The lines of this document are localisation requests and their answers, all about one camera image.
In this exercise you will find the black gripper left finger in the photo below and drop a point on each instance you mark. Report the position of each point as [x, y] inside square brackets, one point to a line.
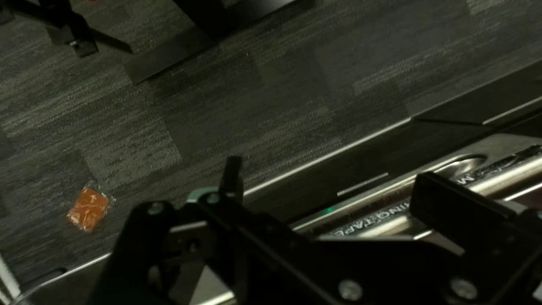
[161, 253]

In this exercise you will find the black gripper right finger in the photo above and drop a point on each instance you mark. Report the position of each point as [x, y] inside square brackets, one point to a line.
[501, 250]

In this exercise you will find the grey metal drawer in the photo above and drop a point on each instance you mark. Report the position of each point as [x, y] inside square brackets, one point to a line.
[341, 233]

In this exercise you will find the orange packet on floor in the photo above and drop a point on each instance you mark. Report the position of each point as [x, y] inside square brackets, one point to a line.
[88, 209]

